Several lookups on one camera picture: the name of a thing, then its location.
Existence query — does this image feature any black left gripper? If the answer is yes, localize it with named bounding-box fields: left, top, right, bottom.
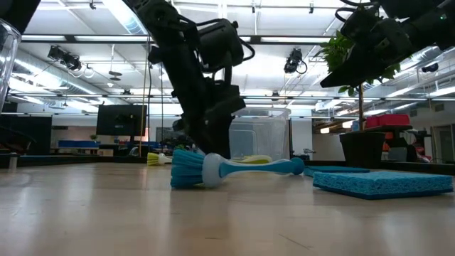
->
left=171, top=82, right=247, bottom=159

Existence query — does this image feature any black plant pot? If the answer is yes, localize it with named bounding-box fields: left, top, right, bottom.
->
left=339, top=132, right=387, bottom=170

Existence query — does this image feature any black overhead frame bar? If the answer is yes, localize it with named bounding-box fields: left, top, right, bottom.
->
left=19, top=33, right=342, bottom=46

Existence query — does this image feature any green leafy plant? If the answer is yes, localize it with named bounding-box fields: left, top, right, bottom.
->
left=319, top=30, right=410, bottom=133

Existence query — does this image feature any light blue sponge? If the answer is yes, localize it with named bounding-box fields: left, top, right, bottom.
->
left=312, top=171, right=455, bottom=201

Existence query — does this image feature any red storage box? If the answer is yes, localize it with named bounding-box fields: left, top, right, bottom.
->
left=365, top=113, right=411, bottom=129

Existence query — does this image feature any black partition screen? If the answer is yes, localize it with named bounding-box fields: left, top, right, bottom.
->
left=0, top=114, right=53, bottom=157

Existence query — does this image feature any blue dish brush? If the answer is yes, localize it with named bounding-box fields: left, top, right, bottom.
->
left=170, top=148, right=306, bottom=189

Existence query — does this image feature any dark blue sponge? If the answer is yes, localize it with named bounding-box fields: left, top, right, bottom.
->
left=303, top=165, right=371, bottom=178

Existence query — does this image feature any clear shallow plastic tray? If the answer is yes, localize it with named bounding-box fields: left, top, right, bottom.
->
left=0, top=18, right=21, bottom=112

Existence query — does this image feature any black monitor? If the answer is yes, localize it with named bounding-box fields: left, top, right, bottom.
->
left=95, top=104, right=148, bottom=137

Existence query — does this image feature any clear deep plastic bin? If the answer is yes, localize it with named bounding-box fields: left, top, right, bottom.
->
left=229, top=107, right=291, bottom=161

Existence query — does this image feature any black aluminium table frame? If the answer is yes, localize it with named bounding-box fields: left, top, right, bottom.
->
left=0, top=153, right=455, bottom=175

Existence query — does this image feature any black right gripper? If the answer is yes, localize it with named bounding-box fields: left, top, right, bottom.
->
left=319, top=5, right=415, bottom=89

